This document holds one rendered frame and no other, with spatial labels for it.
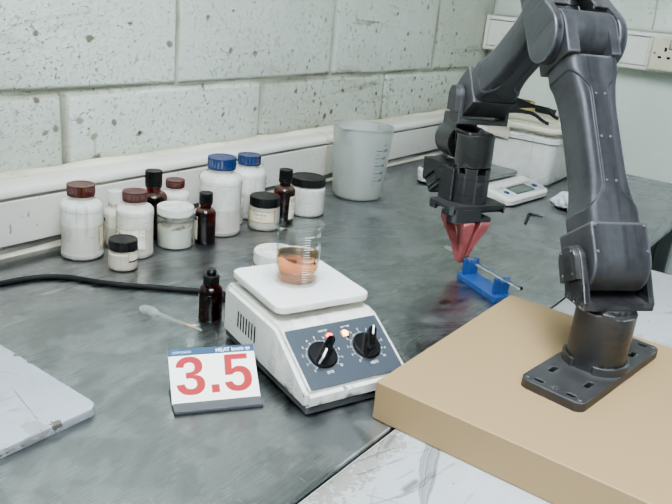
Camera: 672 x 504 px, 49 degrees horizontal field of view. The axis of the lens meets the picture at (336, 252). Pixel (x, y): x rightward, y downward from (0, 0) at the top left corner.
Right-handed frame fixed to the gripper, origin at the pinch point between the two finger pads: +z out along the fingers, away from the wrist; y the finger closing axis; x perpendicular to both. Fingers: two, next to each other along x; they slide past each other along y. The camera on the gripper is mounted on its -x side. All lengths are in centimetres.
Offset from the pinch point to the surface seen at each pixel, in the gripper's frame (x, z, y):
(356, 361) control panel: 29.4, -0.1, 32.6
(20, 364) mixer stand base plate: 16, 2, 65
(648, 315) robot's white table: 20.7, 3.7, -19.9
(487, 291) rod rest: 9.7, 2.2, 1.3
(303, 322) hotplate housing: 24.8, -3.1, 37.0
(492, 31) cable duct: -92, -34, -67
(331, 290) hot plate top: 21.7, -5.2, 32.5
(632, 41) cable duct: -58, -35, -87
